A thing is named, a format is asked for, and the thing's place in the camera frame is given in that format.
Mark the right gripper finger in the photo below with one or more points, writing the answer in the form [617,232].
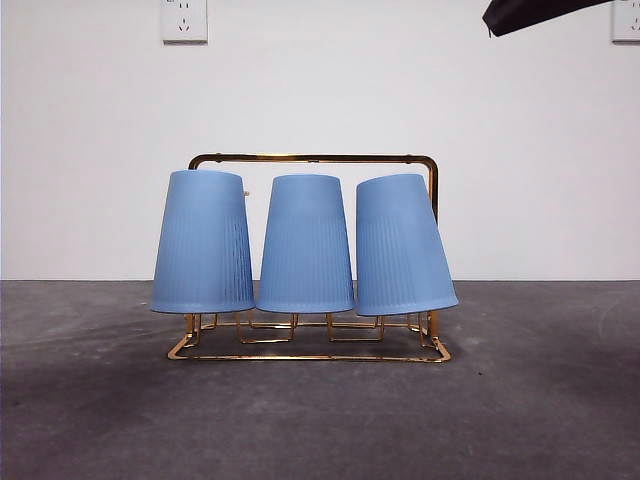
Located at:
[520,15]

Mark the blue ribbed plastic cup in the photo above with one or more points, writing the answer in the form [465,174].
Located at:
[305,250]
[400,250]
[200,240]

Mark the white wall socket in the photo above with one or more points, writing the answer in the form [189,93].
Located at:
[184,20]
[627,25]

